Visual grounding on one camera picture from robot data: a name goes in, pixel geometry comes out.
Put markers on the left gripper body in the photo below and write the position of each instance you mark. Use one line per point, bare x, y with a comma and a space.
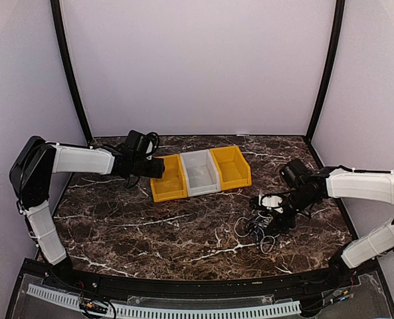
155, 171

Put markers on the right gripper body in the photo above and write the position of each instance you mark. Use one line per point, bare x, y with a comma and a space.
281, 222

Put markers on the yellow bin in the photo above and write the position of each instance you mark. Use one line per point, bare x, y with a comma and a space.
234, 171
172, 185

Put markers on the white bin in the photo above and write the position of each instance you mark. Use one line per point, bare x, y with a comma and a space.
201, 173

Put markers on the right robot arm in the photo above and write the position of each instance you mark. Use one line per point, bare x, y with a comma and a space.
311, 186

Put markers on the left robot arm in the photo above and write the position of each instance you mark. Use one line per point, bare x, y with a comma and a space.
32, 171

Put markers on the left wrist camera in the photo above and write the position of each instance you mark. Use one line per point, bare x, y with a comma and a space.
139, 146

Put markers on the black front rail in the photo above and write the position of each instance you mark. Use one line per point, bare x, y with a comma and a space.
306, 284

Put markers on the white slotted cable duct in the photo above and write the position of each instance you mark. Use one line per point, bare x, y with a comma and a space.
146, 307

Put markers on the left black frame post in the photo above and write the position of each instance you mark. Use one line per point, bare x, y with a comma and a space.
68, 69

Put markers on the black frame post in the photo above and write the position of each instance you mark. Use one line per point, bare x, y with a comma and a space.
68, 69
328, 69

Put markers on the right black frame post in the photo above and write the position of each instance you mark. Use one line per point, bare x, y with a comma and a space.
328, 69

